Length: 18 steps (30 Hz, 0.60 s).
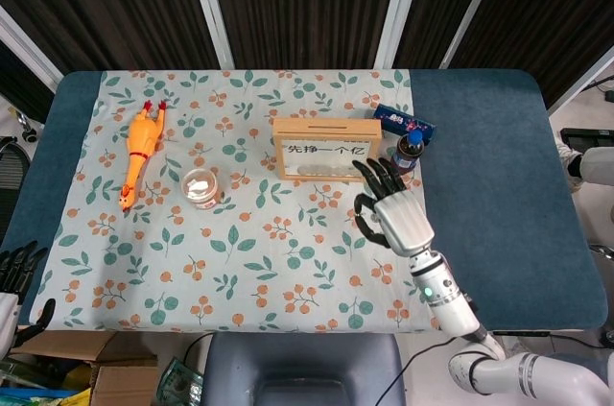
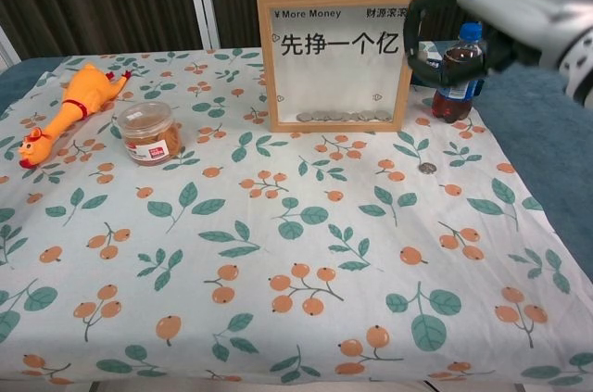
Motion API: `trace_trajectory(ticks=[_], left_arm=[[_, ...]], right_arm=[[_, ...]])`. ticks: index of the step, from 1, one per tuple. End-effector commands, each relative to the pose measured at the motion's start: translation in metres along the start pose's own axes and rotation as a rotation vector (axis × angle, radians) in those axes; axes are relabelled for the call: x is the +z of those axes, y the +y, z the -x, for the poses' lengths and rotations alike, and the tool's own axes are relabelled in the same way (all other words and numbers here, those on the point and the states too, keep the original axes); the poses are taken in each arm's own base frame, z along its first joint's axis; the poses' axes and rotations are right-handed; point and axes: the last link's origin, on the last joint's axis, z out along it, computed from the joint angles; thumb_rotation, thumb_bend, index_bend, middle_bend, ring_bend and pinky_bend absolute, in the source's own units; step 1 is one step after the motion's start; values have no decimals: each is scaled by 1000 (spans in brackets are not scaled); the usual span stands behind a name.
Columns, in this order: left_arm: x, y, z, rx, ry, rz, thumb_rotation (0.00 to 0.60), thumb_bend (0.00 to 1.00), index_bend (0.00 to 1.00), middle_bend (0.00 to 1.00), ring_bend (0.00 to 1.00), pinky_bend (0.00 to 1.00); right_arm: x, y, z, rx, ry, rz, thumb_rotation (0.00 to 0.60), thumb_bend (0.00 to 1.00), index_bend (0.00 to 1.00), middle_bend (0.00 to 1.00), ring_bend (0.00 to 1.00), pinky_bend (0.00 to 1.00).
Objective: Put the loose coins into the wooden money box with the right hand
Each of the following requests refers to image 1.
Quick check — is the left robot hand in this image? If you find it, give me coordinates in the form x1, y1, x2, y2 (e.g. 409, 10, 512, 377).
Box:
0, 240, 57, 359

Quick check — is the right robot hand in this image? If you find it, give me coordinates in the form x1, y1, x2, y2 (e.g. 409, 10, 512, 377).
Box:
352, 157, 436, 257

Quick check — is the large cardboard box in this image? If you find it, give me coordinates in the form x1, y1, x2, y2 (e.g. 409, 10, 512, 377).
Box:
13, 330, 159, 370

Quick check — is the cola bottle with blue cap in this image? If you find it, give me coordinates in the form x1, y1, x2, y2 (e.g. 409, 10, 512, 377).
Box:
389, 131, 426, 175

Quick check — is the yellow plastic bag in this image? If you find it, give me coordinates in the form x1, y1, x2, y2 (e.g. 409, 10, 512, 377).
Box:
59, 362, 95, 406

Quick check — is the blue tissue pack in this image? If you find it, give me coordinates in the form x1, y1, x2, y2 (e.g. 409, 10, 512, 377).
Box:
372, 103, 437, 144

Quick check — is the small cardboard box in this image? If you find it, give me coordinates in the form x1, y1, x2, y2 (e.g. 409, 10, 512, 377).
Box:
90, 365, 159, 406

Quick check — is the black mesh office chair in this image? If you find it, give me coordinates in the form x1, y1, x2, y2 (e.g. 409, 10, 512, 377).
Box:
0, 134, 33, 244

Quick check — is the floral print tablecloth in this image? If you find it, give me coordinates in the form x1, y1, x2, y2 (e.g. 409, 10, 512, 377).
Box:
35, 69, 440, 333

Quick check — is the white sneaker on foot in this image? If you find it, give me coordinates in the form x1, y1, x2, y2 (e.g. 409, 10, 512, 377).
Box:
565, 136, 586, 192

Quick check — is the green plastic bag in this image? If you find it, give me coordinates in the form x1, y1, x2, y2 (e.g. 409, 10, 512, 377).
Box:
156, 357, 205, 406

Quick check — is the black floor device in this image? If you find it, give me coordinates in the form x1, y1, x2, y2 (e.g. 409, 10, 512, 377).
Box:
560, 127, 614, 148

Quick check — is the white trouser leg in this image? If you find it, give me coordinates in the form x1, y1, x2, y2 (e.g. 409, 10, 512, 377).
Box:
580, 146, 614, 184

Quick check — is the clear plastic cup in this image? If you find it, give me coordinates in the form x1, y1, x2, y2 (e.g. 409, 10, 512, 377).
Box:
180, 168, 225, 210

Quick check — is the orange rubber chicken toy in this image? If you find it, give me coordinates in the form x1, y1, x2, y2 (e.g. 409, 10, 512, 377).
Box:
118, 99, 169, 213

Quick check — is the wooden frame coin bank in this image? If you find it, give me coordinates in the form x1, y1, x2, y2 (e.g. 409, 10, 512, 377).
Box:
272, 117, 384, 182

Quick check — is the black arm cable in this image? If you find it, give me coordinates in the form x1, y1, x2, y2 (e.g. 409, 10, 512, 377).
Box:
377, 336, 455, 406

